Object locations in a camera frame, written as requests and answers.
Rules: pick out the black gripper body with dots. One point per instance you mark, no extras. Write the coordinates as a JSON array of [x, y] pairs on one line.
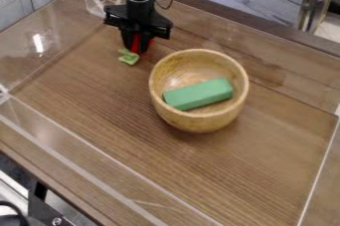
[[140, 20]]

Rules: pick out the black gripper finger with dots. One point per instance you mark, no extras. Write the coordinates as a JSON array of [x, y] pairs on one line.
[[128, 37], [144, 41]]

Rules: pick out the red plush fruit green leaf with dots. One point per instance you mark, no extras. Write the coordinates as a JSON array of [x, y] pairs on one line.
[[131, 57]]

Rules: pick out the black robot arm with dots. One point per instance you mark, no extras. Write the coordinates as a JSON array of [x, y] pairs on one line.
[[140, 5]]

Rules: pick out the wooden bowl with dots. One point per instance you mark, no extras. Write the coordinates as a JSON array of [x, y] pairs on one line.
[[188, 67]]

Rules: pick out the green rectangular block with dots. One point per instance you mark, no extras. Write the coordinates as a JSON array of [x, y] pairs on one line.
[[199, 95]]

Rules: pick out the clear acrylic tray wall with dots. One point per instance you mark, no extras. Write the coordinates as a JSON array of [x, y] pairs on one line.
[[112, 193]]

